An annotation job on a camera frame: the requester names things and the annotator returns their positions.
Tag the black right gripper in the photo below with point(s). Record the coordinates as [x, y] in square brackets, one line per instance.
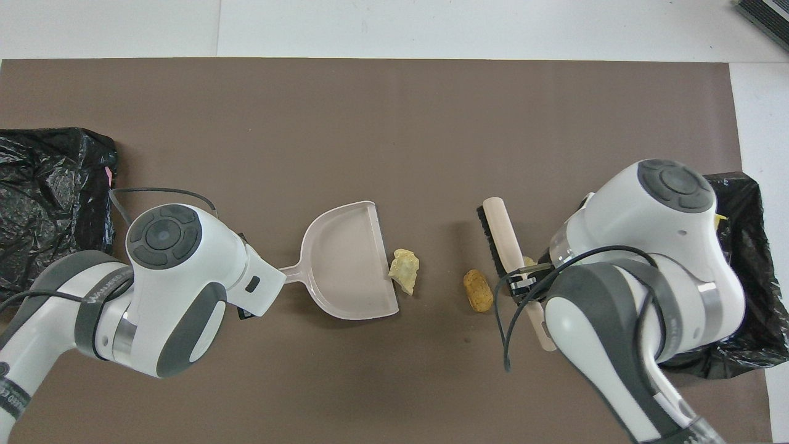
[548, 259]

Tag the pale yellow chunk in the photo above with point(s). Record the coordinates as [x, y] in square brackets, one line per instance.
[404, 270]
[529, 261]

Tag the beige plastic dustpan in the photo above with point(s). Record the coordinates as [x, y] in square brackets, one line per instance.
[345, 265]

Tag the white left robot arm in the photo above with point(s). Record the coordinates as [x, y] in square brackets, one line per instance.
[179, 290]

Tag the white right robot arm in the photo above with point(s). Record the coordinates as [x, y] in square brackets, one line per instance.
[647, 246]

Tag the black bag lined bin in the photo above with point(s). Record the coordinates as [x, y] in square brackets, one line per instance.
[767, 290]

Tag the black bag bin pink tear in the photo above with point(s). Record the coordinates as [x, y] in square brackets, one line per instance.
[49, 185]

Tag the brown table mat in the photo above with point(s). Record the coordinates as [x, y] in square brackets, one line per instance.
[370, 111]

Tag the dark ribbed device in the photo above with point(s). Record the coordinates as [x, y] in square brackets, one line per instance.
[770, 15]

